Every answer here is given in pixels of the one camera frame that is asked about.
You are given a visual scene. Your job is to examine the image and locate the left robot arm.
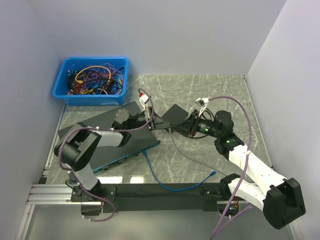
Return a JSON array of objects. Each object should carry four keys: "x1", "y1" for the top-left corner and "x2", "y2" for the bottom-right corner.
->
[{"x1": 54, "y1": 107, "x2": 167, "y2": 201}]

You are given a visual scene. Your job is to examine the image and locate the tangled cables in bin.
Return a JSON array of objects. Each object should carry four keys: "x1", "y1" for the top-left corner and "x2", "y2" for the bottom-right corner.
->
[{"x1": 65, "y1": 62, "x2": 125, "y2": 96}]

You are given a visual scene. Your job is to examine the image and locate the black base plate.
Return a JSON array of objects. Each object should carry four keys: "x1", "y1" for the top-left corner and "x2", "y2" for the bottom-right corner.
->
[{"x1": 68, "y1": 182, "x2": 231, "y2": 217}]

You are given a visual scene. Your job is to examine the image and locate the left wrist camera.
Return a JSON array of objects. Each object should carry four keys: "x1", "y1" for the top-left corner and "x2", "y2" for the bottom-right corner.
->
[{"x1": 139, "y1": 92, "x2": 150, "y2": 109}]

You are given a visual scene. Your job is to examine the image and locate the aluminium rail frame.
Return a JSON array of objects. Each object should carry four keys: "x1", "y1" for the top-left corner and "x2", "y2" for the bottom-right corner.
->
[{"x1": 14, "y1": 102, "x2": 301, "y2": 240}]

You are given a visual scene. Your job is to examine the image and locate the blue plastic bin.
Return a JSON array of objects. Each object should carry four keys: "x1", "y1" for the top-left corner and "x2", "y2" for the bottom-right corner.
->
[{"x1": 52, "y1": 57, "x2": 129, "y2": 106}]

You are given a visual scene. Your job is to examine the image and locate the large black network switch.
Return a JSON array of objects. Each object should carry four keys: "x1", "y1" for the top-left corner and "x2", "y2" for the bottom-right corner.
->
[{"x1": 57, "y1": 100, "x2": 161, "y2": 175}]

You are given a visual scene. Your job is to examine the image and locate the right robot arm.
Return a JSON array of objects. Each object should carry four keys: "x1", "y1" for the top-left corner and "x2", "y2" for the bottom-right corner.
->
[{"x1": 150, "y1": 110, "x2": 306, "y2": 230}]

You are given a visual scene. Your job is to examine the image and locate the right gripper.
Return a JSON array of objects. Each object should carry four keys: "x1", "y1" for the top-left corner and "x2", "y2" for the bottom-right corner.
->
[{"x1": 171, "y1": 109, "x2": 221, "y2": 139}]

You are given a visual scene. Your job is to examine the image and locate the blue ethernet cable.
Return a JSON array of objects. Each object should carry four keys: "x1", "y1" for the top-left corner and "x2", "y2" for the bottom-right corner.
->
[{"x1": 142, "y1": 150, "x2": 217, "y2": 192}]

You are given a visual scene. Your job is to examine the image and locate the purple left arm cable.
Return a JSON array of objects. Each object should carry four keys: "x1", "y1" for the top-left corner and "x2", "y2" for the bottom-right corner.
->
[{"x1": 58, "y1": 87, "x2": 155, "y2": 222}]

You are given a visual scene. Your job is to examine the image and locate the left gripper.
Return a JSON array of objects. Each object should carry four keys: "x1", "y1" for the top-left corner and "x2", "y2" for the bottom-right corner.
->
[{"x1": 125, "y1": 106, "x2": 172, "y2": 131}]

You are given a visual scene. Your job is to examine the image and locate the small black network switch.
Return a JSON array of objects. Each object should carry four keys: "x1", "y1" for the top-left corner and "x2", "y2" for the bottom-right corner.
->
[{"x1": 162, "y1": 104, "x2": 189, "y2": 124}]

